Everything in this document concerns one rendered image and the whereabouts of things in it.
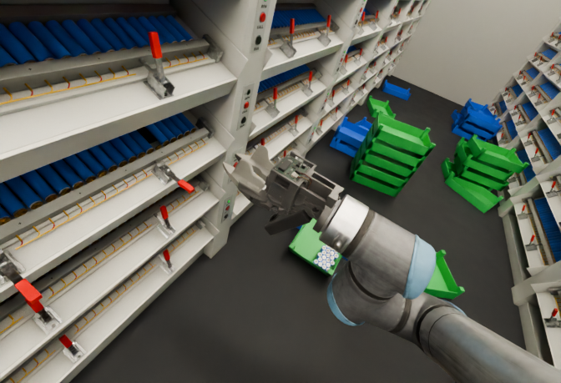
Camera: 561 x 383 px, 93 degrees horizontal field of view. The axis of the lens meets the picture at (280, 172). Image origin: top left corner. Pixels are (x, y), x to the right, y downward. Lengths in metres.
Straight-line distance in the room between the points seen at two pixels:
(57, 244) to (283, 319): 0.75
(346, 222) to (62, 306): 0.56
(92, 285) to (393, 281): 0.58
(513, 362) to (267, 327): 0.76
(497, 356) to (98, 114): 0.57
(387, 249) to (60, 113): 0.47
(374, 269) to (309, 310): 0.69
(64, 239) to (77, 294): 0.19
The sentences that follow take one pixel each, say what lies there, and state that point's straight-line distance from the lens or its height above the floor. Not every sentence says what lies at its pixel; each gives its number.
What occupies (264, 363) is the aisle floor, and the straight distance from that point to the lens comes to 1.02.
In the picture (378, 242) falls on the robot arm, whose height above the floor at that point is 0.68.
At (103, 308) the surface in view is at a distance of 0.88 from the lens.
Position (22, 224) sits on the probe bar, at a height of 0.58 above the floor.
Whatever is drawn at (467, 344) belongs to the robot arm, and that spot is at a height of 0.65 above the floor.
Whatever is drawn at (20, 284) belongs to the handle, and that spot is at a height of 0.57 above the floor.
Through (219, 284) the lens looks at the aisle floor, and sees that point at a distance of 1.08.
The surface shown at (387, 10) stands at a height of 0.83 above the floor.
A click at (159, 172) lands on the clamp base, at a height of 0.57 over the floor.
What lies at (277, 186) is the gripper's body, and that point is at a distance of 0.44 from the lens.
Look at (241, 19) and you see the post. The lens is 0.58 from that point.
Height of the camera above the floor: 0.97
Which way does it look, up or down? 40 degrees down
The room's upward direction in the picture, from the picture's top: 19 degrees clockwise
